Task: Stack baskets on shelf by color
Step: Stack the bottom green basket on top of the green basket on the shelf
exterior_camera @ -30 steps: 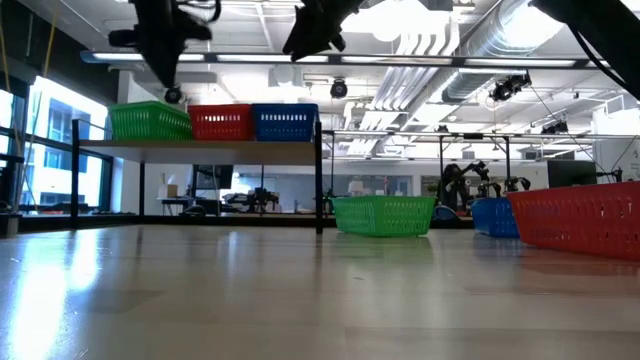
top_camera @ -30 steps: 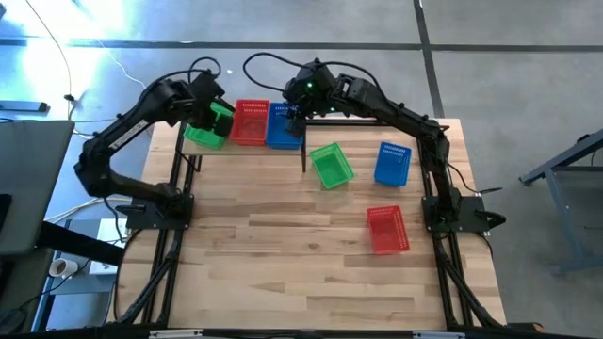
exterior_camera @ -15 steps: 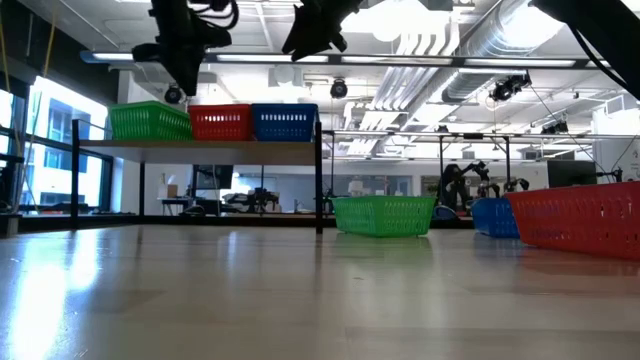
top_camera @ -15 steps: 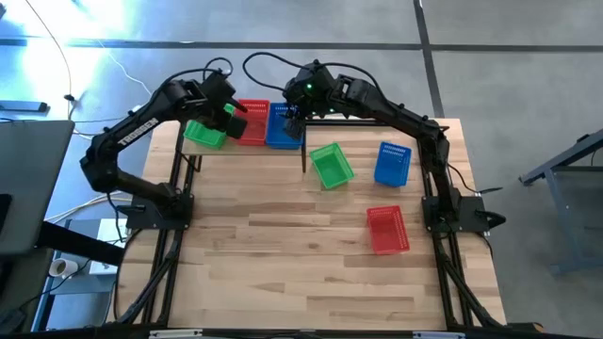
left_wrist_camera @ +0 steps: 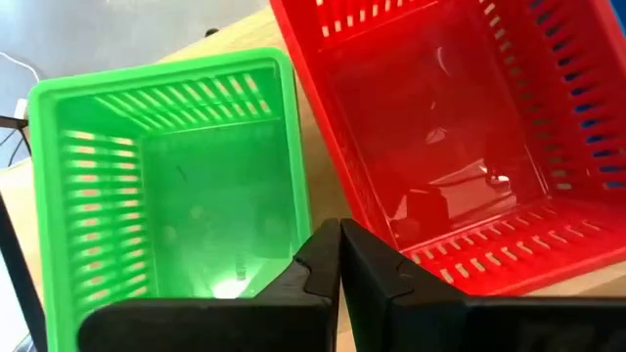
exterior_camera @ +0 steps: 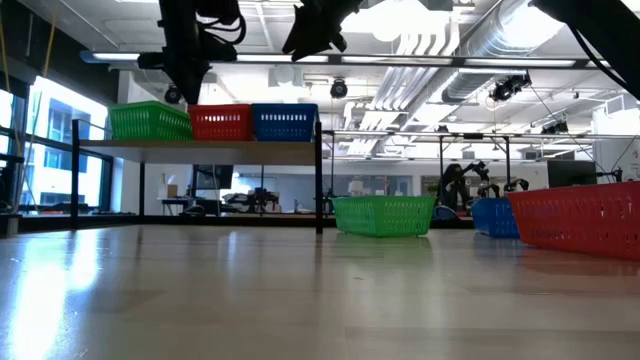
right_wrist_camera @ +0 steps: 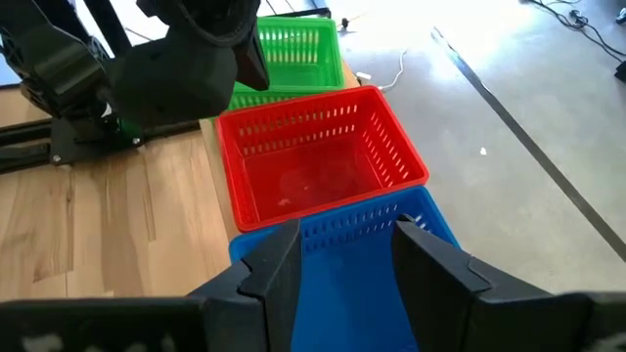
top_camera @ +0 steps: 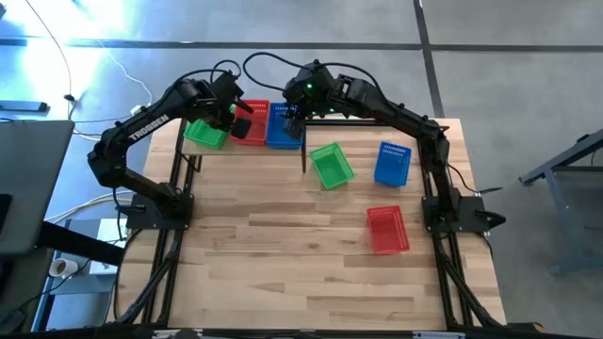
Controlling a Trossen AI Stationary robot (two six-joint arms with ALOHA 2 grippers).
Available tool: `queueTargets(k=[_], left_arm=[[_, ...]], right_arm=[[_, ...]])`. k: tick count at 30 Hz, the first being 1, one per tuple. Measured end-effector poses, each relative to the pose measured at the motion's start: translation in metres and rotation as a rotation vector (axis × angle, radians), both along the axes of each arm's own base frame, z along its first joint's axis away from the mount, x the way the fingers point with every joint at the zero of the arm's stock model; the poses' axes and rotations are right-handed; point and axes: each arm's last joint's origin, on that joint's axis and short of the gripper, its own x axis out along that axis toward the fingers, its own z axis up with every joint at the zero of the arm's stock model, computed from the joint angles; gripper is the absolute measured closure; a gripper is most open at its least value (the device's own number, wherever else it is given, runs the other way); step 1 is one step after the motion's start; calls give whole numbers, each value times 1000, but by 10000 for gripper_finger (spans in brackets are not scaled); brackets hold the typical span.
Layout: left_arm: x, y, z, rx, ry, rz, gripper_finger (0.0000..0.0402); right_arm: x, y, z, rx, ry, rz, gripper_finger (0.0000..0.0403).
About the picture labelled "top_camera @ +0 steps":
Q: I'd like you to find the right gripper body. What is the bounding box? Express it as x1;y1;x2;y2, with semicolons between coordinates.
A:
283;89;327;126

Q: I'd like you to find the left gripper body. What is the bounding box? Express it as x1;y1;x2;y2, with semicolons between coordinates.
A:
205;86;245;134

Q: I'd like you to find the wooden shelf with black legs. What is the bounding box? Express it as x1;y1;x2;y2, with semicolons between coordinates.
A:
172;112;308;174

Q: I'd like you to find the white box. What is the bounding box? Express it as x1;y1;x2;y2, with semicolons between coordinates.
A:
89;218;129;277

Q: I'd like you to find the black flat power strip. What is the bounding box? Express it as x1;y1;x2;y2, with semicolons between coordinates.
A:
0;99;51;114

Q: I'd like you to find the dark grey monitor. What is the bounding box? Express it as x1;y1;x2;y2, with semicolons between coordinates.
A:
0;120;76;255

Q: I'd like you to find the white paper cup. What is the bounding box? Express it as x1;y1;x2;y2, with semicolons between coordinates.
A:
48;257;79;279

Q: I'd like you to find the blue grey metal cart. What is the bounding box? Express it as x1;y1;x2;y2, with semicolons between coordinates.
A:
517;126;603;274

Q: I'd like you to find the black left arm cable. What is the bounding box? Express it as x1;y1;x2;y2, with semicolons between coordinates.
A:
162;58;244;103

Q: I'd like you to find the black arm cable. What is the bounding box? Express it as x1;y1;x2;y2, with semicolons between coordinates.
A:
162;58;244;103
241;51;383;93

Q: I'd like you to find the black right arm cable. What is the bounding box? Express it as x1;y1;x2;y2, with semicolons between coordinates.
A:
241;51;383;93

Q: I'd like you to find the black aluminium table frame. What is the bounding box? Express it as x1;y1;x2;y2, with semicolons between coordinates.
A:
112;117;543;339

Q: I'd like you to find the white charger with cable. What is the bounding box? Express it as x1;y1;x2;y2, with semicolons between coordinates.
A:
96;40;155;117

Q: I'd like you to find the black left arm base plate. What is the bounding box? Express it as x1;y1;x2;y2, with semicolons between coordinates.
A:
125;192;195;232

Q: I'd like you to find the thin cable with black plug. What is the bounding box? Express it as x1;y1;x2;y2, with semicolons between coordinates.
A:
23;0;76;121

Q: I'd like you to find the white floor cable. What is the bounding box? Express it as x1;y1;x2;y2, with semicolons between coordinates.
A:
44;189;134;225

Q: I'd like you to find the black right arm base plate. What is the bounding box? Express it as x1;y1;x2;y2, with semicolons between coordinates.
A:
421;195;491;234

